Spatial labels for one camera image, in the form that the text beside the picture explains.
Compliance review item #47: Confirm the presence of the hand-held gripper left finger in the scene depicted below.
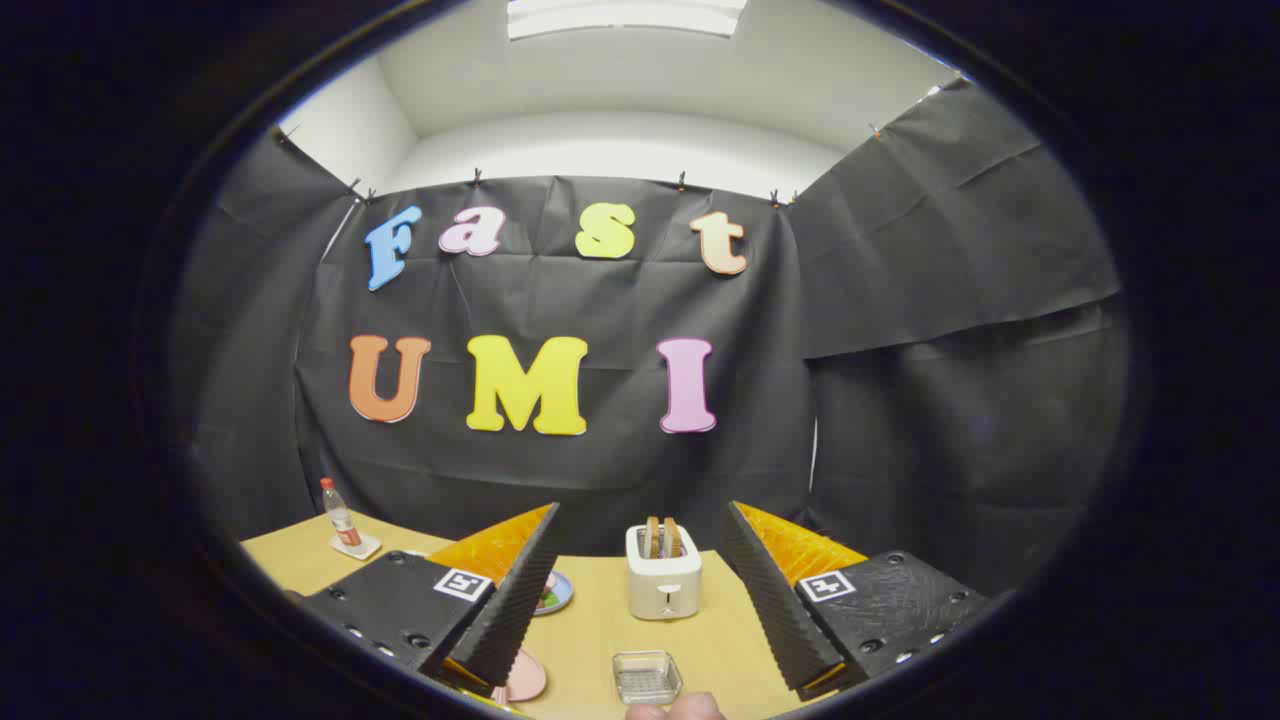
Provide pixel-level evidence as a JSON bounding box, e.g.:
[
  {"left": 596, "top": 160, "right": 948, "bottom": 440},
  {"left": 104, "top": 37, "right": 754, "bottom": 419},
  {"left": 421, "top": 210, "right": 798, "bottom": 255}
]
[{"left": 300, "top": 502, "right": 561, "bottom": 701}]

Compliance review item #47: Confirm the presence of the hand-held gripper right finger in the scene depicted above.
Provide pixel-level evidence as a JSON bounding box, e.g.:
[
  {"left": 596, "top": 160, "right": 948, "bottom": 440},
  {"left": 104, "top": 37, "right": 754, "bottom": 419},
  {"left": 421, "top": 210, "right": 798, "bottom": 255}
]
[{"left": 720, "top": 500, "right": 993, "bottom": 701}]

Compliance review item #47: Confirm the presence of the white toaster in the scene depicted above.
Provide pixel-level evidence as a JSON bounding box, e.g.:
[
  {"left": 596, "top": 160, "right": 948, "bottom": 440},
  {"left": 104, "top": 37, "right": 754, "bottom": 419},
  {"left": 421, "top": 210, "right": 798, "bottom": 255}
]
[{"left": 626, "top": 523, "right": 703, "bottom": 621}]

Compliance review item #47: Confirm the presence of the metal wire cutlery rack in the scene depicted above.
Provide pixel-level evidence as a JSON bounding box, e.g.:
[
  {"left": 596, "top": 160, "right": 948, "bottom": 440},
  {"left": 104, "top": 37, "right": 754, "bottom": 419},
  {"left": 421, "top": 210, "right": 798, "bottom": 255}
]
[{"left": 612, "top": 650, "right": 683, "bottom": 706}]

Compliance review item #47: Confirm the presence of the pink plate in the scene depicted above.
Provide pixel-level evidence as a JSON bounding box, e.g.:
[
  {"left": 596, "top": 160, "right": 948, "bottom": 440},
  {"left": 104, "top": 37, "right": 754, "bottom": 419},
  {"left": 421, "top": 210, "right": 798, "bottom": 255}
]
[{"left": 490, "top": 648, "right": 548, "bottom": 703}]

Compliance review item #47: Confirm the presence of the ceiling light panel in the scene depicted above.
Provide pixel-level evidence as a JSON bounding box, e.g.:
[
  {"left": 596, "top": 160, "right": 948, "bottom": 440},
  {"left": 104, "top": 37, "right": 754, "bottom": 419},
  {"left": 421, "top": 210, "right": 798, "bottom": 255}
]
[{"left": 507, "top": 0, "right": 748, "bottom": 41}]

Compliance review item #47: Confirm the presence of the clear water bottle red label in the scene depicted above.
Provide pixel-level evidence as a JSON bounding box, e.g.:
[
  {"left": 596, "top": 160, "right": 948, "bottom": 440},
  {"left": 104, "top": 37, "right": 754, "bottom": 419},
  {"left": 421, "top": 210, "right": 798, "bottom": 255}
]
[{"left": 320, "top": 477, "right": 363, "bottom": 551}]

